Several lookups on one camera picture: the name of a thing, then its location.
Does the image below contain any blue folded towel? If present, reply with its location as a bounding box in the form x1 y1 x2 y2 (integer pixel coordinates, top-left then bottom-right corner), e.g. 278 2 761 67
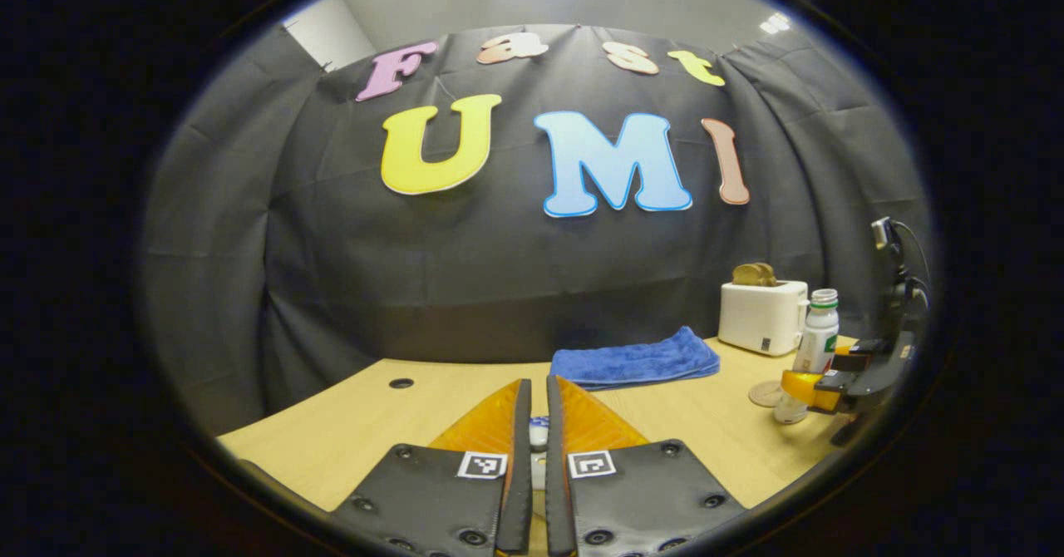
549 326 722 392

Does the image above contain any white blue teacup lid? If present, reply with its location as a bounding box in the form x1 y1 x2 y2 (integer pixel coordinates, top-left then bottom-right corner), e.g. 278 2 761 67
529 414 551 491

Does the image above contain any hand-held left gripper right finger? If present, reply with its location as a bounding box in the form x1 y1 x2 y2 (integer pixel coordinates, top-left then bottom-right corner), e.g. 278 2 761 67
545 375 749 557

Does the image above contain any black backdrop cloth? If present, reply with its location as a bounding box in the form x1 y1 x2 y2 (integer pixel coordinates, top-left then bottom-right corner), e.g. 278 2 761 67
141 23 932 437

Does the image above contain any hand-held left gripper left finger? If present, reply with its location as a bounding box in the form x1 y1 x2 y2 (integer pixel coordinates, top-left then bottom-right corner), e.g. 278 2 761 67
328 378 534 557

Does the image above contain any white toaster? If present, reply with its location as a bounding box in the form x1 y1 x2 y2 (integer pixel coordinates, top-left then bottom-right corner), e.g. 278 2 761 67
718 280 810 357

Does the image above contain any white plastic water bottle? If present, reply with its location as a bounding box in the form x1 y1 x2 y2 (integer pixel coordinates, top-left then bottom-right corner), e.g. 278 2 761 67
773 288 840 425

